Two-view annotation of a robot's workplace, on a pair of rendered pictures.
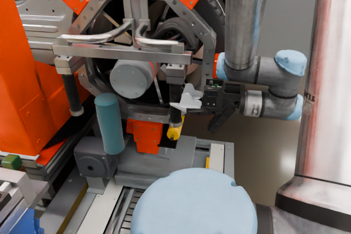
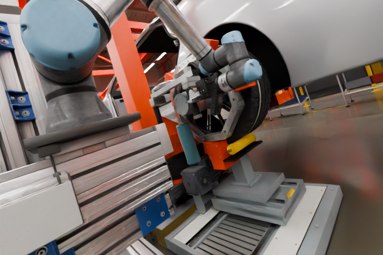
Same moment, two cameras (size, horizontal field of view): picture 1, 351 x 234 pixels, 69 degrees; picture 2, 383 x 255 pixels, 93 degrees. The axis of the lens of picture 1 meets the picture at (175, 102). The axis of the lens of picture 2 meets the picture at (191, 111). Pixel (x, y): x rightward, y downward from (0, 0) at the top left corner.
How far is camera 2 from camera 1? 0.72 m
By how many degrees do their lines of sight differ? 50
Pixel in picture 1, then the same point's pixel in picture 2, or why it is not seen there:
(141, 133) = (211, 152)
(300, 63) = (228, 35)
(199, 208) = not seen: hidden behind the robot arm
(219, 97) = (203, 83)
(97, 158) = (191, 175)
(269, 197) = not seen: outside the picture
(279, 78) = (223, 50)
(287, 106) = (239, 68)
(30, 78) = (154, 121)
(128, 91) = (182, 110)
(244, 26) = (172, 27)
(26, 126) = not seen: hidden behind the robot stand
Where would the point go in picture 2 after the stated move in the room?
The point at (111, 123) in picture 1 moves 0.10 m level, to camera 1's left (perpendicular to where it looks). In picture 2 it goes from (184, 138) to (173, 140)
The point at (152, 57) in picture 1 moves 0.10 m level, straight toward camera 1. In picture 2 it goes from (178, 80) to (166, 80)
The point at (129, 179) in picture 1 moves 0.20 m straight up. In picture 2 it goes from (220, 202) to (211, 174)
